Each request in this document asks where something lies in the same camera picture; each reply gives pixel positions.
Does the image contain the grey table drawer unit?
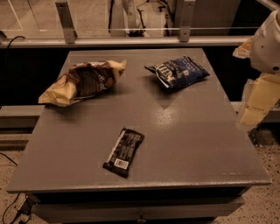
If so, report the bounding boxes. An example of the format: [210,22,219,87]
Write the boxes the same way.
[19,197,244,224]

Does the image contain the black snack bar wrapper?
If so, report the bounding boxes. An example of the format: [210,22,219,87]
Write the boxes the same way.
[102,128,144,178]

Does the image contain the blue chip bag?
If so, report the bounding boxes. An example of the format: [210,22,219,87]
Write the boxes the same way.
[145,56,209,89]

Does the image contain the black cable on railing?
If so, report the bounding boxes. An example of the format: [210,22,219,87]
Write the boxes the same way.
[3,35,26,60]

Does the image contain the black floor cable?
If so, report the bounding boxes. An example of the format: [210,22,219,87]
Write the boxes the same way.
[0,151,33,224]

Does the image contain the yellow brown chip bag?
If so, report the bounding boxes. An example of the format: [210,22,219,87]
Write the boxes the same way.
[38,60,127,107]

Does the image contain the metal railing with glass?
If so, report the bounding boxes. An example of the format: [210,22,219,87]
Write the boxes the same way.
[0,0,279,48]

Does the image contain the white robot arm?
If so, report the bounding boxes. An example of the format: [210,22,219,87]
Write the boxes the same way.
[233,10,280,130]

